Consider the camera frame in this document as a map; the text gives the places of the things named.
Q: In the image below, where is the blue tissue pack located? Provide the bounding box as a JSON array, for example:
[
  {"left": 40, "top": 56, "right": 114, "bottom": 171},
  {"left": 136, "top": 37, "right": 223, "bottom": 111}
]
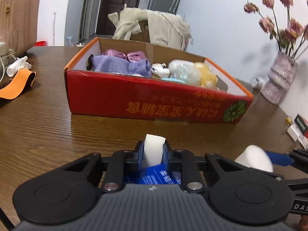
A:
[{"left": 127, "top": 134, "right": 181, "bottom": 185}]

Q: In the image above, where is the white round sponge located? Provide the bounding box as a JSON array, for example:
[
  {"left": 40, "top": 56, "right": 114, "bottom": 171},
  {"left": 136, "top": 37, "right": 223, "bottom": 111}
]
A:
[{"left": 235, "top": 145, "right": 274, "bottom": 173}]

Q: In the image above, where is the iridescent plastic bag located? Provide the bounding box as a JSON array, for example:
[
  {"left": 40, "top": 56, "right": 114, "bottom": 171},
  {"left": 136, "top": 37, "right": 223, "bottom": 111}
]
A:
[{"left": 168, "top": 59, "right": 200, "bottom": 86}]

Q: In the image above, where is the red cardboard box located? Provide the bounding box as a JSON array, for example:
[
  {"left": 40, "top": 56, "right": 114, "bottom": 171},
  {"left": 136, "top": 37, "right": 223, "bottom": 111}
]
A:
[{"left": 64, "top": 38, "right": 253, "bottom": 124}]

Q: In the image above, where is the white tissue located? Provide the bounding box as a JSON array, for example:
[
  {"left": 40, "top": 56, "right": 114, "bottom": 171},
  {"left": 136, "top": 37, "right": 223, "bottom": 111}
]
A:
[{"left": 151, "top": 63, "right": 170, "bottom": 78}]

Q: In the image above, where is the purple drawstring pouch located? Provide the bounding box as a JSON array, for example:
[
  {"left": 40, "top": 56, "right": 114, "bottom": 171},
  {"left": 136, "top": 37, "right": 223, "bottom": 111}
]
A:
[{"left": 87, "top": 55, "right": 151, "bottom": 78}]

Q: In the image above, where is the pink satin bow scrunchie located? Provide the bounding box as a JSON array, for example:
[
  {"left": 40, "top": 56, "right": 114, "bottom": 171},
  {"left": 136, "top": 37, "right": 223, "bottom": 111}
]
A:
[{"left": 102, "top": 49, "right": 148, "bottom": 62}]

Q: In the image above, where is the light blue fluffy plush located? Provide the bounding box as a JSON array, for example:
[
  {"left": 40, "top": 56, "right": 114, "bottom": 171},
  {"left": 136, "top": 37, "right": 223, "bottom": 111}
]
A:
[{"left": 161, "top": 77, "right": 186, "bottom": 84}]

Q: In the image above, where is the white yellow alpaca plush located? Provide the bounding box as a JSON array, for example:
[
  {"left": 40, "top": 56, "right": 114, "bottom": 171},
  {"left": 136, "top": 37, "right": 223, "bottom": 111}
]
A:
[{"left": 194, "top": 62, "right": 218, "bottom": 89}]

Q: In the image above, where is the person right hand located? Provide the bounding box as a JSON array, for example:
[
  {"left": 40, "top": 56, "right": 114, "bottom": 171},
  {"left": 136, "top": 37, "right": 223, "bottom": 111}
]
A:
[{"left": 299, "top": 215, "right": 308, "bottom": 231}]

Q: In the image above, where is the white box under red box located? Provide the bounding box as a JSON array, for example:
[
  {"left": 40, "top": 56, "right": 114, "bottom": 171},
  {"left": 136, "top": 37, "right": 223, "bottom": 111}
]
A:
[{"left": 287, "top": 124, "right": 308, "bottom": 151}]

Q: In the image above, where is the red cigarette box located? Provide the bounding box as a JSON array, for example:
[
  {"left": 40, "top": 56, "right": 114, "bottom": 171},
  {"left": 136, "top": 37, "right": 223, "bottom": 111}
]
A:
[{"left": 294, "top": 114, "right": 308, "bottom": 138}]

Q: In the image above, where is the small white bottle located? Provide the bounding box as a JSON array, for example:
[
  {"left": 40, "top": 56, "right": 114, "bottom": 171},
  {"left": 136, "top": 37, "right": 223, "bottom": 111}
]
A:
[{"left": 250, "top": 77, "right": 266, "bottom": 90}]

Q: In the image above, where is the pink textured vase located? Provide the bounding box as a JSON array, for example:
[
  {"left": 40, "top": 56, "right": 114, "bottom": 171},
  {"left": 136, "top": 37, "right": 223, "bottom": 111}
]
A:
[{"left": 260, "top": 51, "right": 298, "bottom": 105}]

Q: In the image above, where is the brown chair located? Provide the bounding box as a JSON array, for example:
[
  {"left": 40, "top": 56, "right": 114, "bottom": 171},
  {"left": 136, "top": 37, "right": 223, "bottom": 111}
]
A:
[{"left": 130, "top": 20, "right": 150, "bottom": 43}]

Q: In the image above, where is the beige jacket on chair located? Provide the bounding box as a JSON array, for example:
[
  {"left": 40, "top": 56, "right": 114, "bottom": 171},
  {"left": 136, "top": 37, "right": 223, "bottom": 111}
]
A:
[{"left": 108, "top": 7, "right": 192, "bottom": 51}]

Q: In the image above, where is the red bucket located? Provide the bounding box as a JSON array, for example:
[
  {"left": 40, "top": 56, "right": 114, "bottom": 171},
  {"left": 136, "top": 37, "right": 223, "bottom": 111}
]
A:
[{"left": 34, "top": 40, "right": 48, "bottom": 46}]

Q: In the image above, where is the dark brown entrance door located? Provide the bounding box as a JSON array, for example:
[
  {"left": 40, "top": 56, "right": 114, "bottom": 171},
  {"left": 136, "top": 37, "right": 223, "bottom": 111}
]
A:
[{"left": 95, "top": 0, "right": 145, "bottom": 36}]

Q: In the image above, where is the pink hard suitcase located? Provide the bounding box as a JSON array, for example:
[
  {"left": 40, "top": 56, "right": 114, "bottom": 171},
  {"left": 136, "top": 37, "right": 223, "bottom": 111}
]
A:
[{"left": 1, "top": 0, "right": 40, "bottom": 56}]

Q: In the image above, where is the orange black strap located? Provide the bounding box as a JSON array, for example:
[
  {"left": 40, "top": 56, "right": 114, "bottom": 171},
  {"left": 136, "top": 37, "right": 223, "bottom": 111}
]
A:
[{"left": 0, "top": 67, "right": 37, "bottom": 101}]

